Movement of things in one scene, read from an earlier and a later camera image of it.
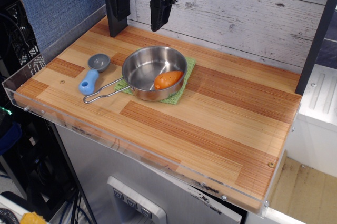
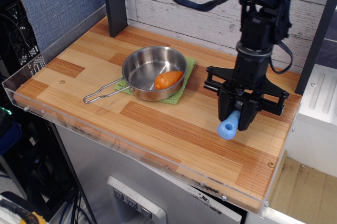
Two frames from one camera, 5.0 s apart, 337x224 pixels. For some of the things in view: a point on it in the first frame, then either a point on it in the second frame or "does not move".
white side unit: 313,141 does not move
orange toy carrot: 167,79 does not move
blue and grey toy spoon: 99,62 → 227,129
